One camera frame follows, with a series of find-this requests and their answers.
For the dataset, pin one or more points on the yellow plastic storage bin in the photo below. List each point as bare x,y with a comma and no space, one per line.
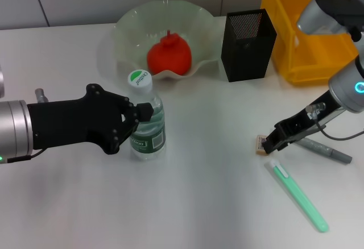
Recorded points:
284,18

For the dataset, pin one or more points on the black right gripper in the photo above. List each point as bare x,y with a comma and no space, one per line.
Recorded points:
301,126

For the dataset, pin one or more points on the pale green wavy fruit bowl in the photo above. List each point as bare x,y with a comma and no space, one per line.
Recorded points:
199,24

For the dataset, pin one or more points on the black mesh pen holder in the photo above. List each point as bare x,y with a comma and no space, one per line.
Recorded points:
244,58

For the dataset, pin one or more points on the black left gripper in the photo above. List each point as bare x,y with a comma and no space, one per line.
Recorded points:
71,121

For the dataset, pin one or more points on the beige eraser with barcode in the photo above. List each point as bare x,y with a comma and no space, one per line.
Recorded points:
259,142

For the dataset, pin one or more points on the clear green-label water bottle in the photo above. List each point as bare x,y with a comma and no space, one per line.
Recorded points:
148,135

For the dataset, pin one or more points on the grey marker pen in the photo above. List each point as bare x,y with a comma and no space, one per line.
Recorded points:
321,148

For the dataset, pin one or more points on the green pen with white cap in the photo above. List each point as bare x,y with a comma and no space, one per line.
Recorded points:
301,200

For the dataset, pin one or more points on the orange fruit with knob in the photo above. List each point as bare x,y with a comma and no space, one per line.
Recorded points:
170,57

